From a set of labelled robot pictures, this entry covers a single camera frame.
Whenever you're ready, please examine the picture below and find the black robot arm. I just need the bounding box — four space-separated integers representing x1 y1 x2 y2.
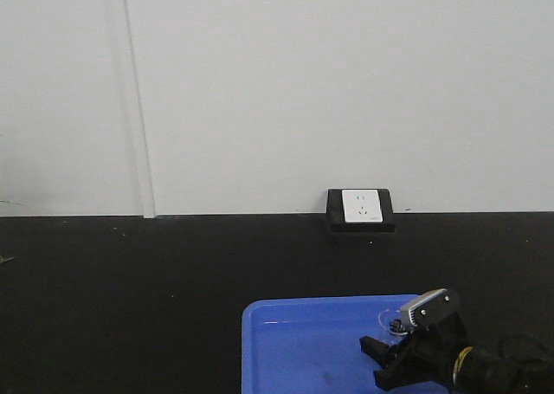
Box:
359 313 553 393

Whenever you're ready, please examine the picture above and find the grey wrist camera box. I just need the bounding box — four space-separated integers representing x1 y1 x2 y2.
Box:
400 288 461 328

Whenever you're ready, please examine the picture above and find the clear glass beaker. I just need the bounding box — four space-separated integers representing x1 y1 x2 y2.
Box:
377 308 409 336

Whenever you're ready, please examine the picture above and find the blue plastic tray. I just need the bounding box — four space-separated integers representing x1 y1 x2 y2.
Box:
242 294 411 393

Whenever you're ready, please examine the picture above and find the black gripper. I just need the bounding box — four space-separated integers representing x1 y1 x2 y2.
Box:
359 313 470 388

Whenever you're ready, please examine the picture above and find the white socket in black housing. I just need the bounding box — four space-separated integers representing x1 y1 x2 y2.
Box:
325 189 396 234

